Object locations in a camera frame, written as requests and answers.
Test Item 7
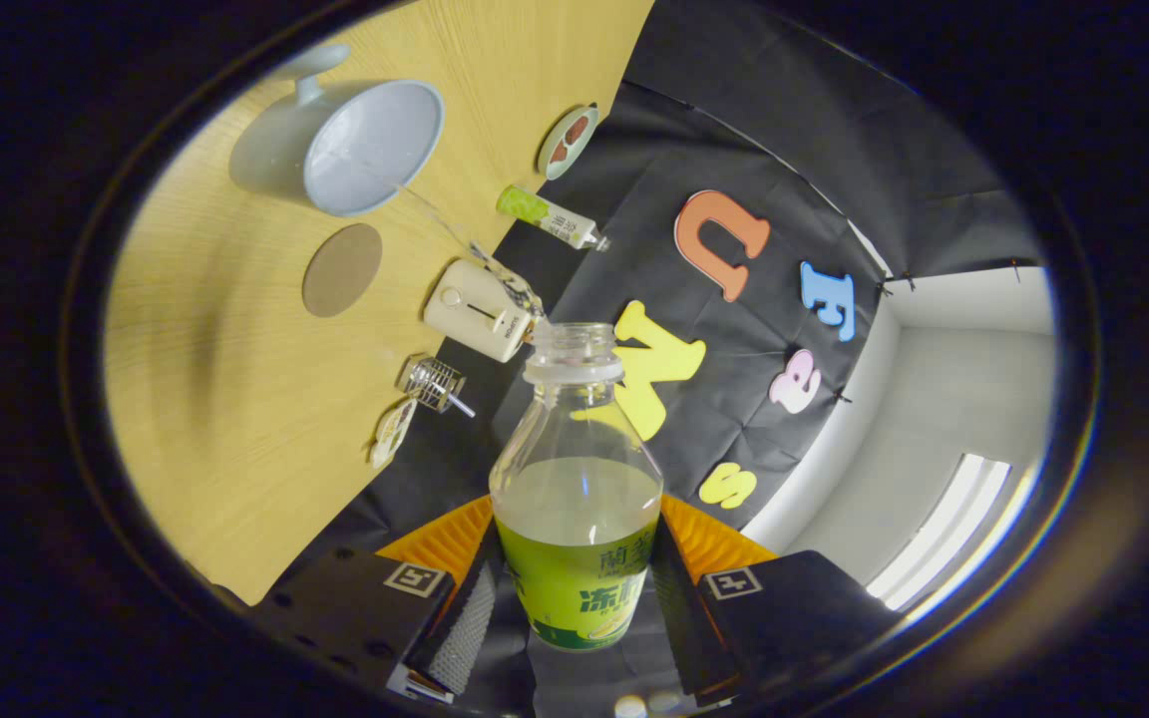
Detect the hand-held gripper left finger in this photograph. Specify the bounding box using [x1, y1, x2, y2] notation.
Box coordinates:
[253, 494, 508, 699]

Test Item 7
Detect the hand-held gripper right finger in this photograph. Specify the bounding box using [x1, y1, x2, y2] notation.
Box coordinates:
[647, 494, 903, 704]

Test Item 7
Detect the juice bottle green label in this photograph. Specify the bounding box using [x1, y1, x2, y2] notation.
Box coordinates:
[489, 321, 665, 652]

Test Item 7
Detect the round brown coaster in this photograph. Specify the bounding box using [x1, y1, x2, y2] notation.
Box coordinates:
[301, 222, 384, 319]

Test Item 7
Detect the white cup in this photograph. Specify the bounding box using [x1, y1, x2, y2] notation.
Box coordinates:
[230, 42, 446, 218]

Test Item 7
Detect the capped green drink bottle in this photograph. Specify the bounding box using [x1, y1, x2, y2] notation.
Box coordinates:
[495, 184, 611, 252]

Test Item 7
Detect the white divided dish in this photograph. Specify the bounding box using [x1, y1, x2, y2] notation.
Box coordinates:
[369, 397, 418, 471]

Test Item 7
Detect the wooden table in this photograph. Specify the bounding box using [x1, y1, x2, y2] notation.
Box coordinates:
[101, 0, 655, 607]

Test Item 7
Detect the white toaster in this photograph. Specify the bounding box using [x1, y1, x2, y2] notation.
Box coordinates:
[423, 258, 536, 364]

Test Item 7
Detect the pale green plate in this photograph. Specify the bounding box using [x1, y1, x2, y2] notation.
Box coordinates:
[536, 103, 600, 181]

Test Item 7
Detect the metal wire utensil holder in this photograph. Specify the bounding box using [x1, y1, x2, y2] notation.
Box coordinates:
[395, 353, 466, 412]

